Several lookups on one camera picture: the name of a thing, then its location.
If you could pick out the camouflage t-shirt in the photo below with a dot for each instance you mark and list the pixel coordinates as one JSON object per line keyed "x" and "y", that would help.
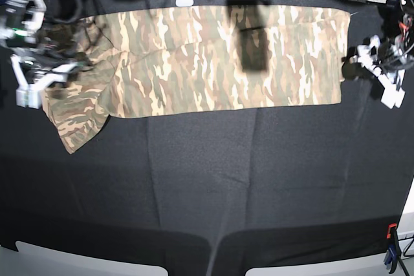
{"x": 177, "y": 60}

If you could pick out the red blue clamp front right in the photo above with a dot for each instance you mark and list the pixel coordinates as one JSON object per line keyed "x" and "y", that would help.
{"x": 393, "y": 252}

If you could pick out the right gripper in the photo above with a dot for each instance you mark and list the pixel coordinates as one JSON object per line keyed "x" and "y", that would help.
{"x": 33, "y": 80}

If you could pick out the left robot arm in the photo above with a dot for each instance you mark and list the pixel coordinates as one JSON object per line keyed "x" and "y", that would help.
{"x": 402, "y": 17}

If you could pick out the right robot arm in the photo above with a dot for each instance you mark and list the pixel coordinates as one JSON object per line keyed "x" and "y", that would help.
{"x": 36, "y": 61}

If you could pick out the black table cloth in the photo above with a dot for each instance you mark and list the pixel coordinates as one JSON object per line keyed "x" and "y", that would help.
{"x": 219, "y": 192}

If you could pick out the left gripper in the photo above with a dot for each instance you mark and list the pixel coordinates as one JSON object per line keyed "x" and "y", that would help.
{"x": 384, "y": 62}

